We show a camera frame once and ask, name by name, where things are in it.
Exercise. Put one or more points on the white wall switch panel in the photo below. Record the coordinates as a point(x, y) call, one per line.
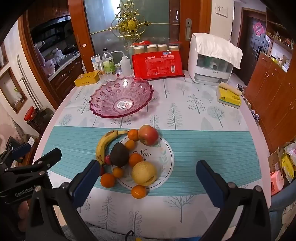
point(220, 9)

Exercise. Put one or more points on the white and blue carton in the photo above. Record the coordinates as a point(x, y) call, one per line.
point(95, 62)

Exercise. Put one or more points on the teal striped placemat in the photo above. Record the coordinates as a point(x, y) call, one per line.
point(208, 148)

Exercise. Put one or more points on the white squeeze bottle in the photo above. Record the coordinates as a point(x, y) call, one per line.
point(124, 64)

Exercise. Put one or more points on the clear ribbed drinking glass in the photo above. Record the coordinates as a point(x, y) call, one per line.
point(105, 77)

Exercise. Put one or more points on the red apple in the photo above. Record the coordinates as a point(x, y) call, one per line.
point(148, 135)

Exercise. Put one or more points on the yellow pear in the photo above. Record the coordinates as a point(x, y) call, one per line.
point(143, 172)

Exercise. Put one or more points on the dark entry door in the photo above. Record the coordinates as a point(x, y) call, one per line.
point(251, 46)

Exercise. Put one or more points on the pink plastic stool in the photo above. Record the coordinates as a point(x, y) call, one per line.
point(276, 183)

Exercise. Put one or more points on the white countertop appliance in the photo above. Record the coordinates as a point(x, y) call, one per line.
point(208, 71)

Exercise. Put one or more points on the small silver can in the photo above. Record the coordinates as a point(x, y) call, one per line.
point(100, 66)

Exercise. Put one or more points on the yellow banana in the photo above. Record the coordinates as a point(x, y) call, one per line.
point(101, 146)

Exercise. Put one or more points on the yellow plastic bag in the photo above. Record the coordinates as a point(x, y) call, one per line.
point(288, 162)

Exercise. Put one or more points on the pink glass fruit bowl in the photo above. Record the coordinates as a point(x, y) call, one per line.
point(104, 102)

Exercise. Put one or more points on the small yellow-orange citrus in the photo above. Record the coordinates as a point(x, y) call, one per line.
point(118, 172)
point(130, 144)

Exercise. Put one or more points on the wooden kitchen cabinet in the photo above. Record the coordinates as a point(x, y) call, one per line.
point(67, 76)

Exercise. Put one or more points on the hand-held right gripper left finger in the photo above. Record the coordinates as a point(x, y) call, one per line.
point(90, 177)

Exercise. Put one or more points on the black range hood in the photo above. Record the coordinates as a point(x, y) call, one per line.
point(53, 25)

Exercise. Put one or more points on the brown wooden cabinet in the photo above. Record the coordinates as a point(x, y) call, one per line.
point(272, 97)

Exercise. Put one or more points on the wooden shelf with items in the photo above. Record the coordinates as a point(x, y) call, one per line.
point(282, 46)

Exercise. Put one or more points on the red paper cup pack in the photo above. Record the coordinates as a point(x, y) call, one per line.
point(157, 66)

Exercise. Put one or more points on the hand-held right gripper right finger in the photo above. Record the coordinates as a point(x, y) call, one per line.
point(208, 183)

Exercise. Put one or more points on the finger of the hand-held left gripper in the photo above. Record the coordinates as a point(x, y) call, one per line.
point(20, 149)
point(46, 160)

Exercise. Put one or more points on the red door decoration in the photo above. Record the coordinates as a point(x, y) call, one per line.
point(259, 27)

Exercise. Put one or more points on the cardboard box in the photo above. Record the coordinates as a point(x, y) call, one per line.
point(274, 161)

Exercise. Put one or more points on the white cloth cover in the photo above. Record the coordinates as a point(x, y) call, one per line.
point(217, 46)

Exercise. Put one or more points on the gold door ornament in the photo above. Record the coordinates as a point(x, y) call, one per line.
point(131, 23)

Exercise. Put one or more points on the clear bottle green label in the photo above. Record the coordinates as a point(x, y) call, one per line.
point(108, 62)

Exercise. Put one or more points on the yellow tin box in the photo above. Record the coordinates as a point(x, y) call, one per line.
point(86, 78)

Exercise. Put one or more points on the dark avocado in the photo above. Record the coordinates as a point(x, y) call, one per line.
point(119, 155)

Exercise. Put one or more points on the orange tangerine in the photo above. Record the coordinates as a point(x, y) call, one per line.
point(138, 191)
point(136, 160)
point(107, 180)
point(133, 135)

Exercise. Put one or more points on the small glass jar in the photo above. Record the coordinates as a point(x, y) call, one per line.
point(118, 69)

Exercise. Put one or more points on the red lid container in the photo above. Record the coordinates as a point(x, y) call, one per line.
point(31, 114)

